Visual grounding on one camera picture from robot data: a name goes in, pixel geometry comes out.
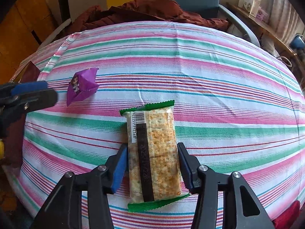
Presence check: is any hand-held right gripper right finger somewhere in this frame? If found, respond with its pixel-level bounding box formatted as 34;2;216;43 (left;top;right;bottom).
177;142;275;229

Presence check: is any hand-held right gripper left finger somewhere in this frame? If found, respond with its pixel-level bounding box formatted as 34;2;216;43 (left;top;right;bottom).
31;143;129;229

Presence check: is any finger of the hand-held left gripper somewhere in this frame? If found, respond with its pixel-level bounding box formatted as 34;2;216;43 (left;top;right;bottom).
0;81;58;115

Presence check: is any gold tin box maroon outside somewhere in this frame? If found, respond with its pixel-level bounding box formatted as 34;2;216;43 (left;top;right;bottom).
5;61;41;169

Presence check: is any green-edged cracker packet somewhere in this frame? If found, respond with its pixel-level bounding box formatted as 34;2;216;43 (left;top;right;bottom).
119;100;191;213

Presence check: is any purple snack packet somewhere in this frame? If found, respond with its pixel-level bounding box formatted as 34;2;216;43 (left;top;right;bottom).
66;67;99;106

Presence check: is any orange wooden wardrobe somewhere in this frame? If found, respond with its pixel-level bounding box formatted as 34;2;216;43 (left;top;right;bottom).
0;0;60;60

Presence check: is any striped pink green tablecloth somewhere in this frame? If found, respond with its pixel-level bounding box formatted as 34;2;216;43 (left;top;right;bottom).
5;21;305;222

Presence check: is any red rug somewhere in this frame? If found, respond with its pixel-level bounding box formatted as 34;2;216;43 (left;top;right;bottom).
273;200;302;229

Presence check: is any maroon jacket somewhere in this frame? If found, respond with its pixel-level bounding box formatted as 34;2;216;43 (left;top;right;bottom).
71;0;229;32

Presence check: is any wooden side table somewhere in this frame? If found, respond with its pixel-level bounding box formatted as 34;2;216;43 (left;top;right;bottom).
226;2;305;60

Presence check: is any blue round object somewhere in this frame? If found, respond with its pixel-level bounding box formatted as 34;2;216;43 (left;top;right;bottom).
289;35;305;53

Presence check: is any small pink box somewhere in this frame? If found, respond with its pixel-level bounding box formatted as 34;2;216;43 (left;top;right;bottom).
256;8;271;22

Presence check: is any white carton box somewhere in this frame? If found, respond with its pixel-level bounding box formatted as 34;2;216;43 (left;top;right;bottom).
238;0;262;17

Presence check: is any beige patterned curtain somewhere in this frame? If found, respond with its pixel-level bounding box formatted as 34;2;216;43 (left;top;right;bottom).
270;0;303;43

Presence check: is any white cable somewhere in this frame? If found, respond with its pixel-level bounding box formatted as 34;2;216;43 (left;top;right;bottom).
276;56;292;68

